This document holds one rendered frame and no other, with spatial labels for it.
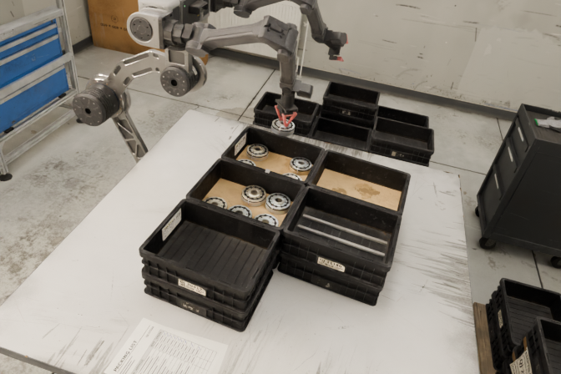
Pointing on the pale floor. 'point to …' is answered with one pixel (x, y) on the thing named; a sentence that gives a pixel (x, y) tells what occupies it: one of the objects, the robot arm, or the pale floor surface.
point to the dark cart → (524, 188)
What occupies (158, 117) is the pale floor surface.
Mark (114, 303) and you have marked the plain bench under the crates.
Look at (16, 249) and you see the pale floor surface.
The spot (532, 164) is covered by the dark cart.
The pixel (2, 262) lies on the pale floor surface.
